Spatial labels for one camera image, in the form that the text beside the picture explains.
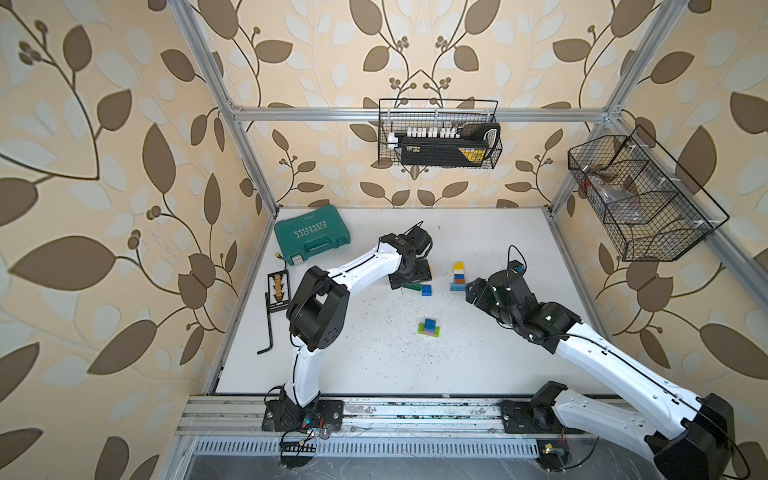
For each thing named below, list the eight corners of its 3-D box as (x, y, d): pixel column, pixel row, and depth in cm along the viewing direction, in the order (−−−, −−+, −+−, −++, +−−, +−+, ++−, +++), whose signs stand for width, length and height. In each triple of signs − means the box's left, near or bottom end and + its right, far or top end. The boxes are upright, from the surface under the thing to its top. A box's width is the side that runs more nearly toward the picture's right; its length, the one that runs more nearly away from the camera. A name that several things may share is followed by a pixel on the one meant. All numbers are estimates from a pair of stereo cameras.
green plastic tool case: (287, 267, 104) (284, 260, 101) (275, 230, 115) (272, 223, 112) (352, 242, 111) (350, 235, 108) (334, 210, 122) (333, 203, 119)
